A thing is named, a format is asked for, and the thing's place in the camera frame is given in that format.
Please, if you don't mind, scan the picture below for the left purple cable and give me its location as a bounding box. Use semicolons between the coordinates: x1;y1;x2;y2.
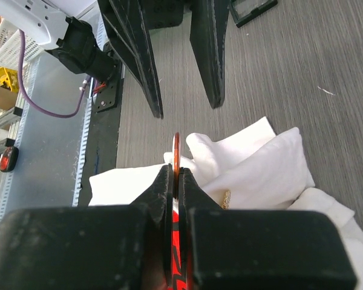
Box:
17;28;91;119

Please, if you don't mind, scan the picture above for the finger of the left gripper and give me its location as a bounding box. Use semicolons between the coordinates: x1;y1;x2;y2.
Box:
190;0;230;109
97;0;163;118

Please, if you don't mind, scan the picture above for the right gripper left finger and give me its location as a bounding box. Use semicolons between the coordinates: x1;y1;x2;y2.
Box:
0;165;173;289

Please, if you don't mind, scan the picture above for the white slotted cable duct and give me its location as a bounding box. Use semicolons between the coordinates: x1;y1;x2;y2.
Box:
71;18;106;207

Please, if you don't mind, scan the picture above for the white plastic basket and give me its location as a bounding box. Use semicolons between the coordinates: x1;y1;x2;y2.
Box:
0;19;44;70

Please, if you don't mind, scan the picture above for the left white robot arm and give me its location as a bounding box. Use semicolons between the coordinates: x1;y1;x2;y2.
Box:
5;1;229;118

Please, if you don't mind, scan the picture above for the black brooch box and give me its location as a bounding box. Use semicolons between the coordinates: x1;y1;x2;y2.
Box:
230;0;278;28

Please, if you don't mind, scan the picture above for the white printed t-shirt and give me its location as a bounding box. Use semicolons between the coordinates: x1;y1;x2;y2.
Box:
88;116;363;290

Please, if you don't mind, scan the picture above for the orange round brooch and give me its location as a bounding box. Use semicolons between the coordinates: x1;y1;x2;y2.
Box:
172;132;180;199

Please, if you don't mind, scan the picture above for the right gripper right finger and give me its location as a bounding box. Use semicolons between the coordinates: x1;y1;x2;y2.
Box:
178;169;358;289

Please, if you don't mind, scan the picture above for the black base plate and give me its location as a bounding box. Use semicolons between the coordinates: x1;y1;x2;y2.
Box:
78;42;125;207

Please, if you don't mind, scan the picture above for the gold flower brooch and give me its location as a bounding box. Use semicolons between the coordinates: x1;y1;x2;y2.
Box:
221;190;232;210

